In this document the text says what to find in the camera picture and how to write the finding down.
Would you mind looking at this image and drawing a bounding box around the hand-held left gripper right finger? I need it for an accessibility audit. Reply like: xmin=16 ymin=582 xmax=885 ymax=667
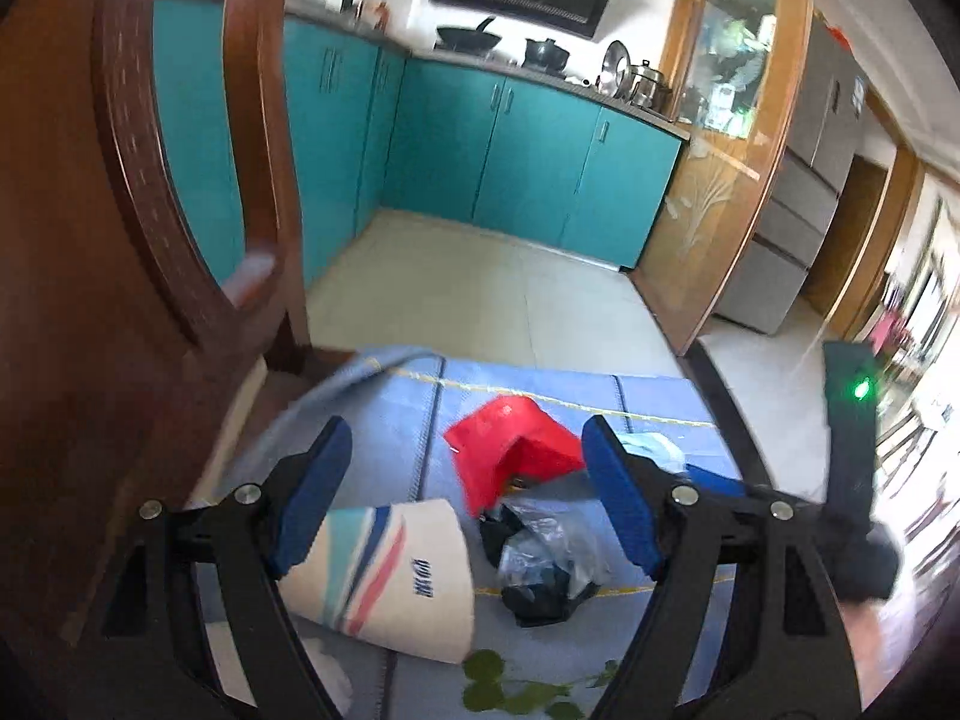
xmin=581 ymin=414 xmax=863 ymax=720

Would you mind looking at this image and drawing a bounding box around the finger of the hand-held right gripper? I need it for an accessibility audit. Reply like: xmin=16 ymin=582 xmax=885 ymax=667
xmin=684 ymin=463 xmax=830 ymax=522

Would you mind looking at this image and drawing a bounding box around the green leaf sprig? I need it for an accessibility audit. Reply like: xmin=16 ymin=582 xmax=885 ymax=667
xmin=461 ymin=649 xmax=623 ymax=720

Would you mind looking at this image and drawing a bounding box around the blue plaid cloth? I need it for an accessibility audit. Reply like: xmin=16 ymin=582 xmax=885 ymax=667
xmin=187 ymin=345 xmax=751 ymax=720

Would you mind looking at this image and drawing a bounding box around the black wok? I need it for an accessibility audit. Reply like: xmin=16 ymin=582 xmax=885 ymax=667
xmin=436 ymin=16 xmax=502 ymax=55

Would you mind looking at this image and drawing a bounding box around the steel pot lid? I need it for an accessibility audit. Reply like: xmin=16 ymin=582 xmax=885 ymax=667
xmin=598 ymin=40 xmax=631 ymax=98

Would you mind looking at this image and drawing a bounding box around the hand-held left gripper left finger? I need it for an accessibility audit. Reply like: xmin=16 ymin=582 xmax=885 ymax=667
xmin=97 ymin=415 xmax=355 ymax=720

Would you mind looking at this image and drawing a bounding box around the striped paper cup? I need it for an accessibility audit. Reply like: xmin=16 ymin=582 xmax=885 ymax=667
xmin=281 ymin=499 xmax=477 ymax=665

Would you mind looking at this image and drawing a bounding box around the red paper packet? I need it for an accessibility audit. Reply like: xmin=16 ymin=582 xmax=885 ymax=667
xmin=444 ymin=395 xmax=586 ymax=518

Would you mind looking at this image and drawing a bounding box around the black clay pot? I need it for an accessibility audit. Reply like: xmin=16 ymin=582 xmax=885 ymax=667
xmin=523 ymin=37 xmax=571 ymax=70

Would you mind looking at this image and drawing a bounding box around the brown wooden door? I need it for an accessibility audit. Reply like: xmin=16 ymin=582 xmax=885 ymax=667
xmin=806 ymin=154 xmax=890 ymax=320

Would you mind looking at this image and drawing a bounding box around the steel stock pot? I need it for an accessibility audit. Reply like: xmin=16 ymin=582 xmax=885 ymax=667
xmin=626 ymin=58 xmax=672 ymax=110

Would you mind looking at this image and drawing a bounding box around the silver refrigerator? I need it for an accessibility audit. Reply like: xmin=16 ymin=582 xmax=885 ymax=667
xmin=712 ymin=11 xmax=875 ymax=335

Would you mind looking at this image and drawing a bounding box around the dark wooden chair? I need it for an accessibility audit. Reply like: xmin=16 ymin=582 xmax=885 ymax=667
xmin=0 ymin=0 xmax=361 ymax=720

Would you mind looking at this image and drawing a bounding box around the wooden framed glass door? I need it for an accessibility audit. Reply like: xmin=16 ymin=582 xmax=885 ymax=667
xmin=630 ymin=0 xmax=817 ymax=357

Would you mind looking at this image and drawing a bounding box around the person's right forearm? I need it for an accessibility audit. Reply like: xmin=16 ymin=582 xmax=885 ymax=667
xmin=840 ymin=600 xmax=912 ymax=706

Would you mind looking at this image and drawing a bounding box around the black plastic bag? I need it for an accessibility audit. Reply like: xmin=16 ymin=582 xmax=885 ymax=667
xmin=480 ymin=476 xmax=623 ymax=627

